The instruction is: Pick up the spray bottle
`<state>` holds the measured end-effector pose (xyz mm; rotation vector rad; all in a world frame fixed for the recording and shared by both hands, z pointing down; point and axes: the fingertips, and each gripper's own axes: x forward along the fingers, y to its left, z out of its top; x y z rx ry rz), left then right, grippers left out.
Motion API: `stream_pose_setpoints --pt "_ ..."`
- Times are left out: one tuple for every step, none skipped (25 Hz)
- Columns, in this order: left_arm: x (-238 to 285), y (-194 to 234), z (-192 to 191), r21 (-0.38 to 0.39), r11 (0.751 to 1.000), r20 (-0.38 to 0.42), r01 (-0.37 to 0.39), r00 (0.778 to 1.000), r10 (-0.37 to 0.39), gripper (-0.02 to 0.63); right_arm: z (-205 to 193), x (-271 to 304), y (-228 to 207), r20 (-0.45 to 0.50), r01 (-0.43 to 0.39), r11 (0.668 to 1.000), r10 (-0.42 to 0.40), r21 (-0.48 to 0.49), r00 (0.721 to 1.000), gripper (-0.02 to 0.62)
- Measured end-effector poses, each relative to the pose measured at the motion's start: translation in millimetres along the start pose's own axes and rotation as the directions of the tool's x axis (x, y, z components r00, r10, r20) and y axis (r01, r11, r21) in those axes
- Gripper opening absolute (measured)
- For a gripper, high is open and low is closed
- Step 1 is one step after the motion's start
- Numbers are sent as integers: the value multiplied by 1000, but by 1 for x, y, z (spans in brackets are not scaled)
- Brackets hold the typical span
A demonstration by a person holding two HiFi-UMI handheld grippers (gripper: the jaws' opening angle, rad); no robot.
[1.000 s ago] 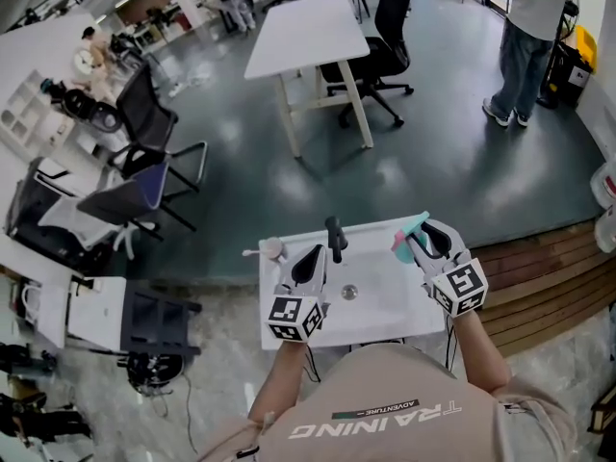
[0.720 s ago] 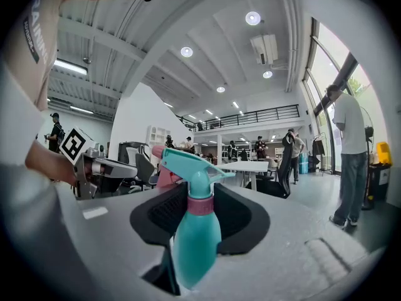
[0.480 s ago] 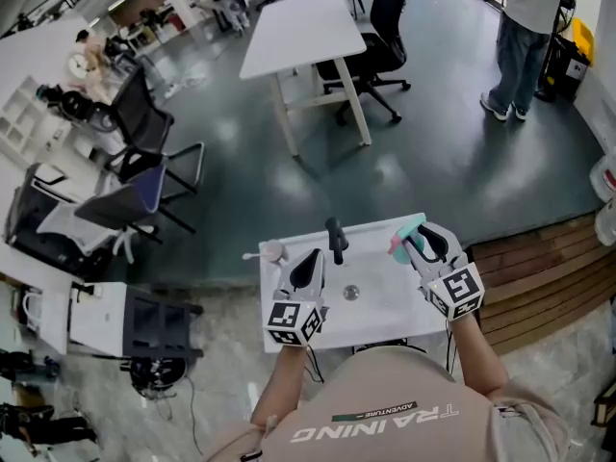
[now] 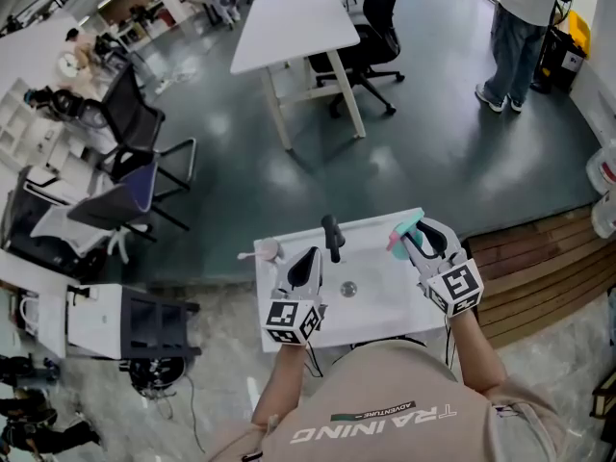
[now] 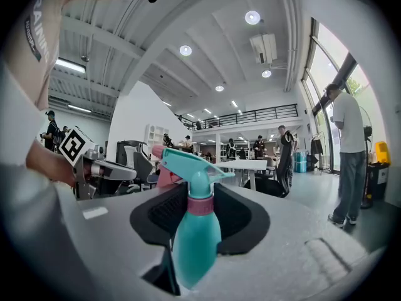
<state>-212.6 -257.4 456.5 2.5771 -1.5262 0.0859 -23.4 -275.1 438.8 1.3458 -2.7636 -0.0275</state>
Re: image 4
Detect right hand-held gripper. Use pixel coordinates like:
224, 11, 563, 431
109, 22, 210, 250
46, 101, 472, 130
402, 217, 485, 320

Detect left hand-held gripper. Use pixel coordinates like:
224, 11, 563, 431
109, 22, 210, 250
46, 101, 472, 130
261, 245, 329, 347

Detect teal spray bottle pink trigger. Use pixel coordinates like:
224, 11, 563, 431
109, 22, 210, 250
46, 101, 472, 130
386, 214, 427, 262

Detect person's right forearm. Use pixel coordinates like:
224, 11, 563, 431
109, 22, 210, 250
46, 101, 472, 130
448, 312, 509, 398

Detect person's left forearm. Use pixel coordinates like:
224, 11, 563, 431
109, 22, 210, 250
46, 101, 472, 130
249, 341, 310, 428

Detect black faucet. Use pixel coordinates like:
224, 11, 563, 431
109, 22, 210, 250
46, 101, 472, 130
321, 214, 347, 265

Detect pink cup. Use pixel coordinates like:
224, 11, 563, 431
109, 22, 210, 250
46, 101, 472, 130
258, 237, 283, 265

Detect white sink basin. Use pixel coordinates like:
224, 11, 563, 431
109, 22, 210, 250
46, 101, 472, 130
252, 206, 464, 353

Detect wooden slat platform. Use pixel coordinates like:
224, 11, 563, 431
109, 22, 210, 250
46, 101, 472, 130
463, 203, 616, 351

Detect person's beige shirt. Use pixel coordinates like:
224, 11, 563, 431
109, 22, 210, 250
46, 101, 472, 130
206, 338, 570, 462

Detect black open shelf unit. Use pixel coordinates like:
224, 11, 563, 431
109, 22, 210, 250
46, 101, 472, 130
118, 285, 203, 361

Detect white plastic jug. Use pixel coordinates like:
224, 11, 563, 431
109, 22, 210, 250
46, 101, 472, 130
584, 139, 616, 196
589, 192, 616, 240

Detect purple backed white office chair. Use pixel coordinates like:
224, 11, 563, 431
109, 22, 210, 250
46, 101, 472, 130
29, 160, 161, 265

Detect black wheeled office chair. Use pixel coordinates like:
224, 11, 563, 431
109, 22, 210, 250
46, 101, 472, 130
307, 22, 406, 118

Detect white cabinet box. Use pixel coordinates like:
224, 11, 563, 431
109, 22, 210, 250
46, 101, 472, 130
64, 283, 124, 361

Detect black mesh cantilever chair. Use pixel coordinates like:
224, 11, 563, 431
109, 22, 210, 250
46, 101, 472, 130
93, 62, 198, 193

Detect yellow and black tool box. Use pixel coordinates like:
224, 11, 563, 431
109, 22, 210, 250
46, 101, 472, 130
532, 9, 591, 96

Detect white table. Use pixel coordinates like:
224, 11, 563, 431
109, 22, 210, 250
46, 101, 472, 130
229, 0, 368, 152

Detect white round clock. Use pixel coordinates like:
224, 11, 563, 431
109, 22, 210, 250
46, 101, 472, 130
53, 50, 83, 79

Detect white cubby shelf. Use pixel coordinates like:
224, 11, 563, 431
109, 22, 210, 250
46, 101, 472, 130
0, 78, 66, 166

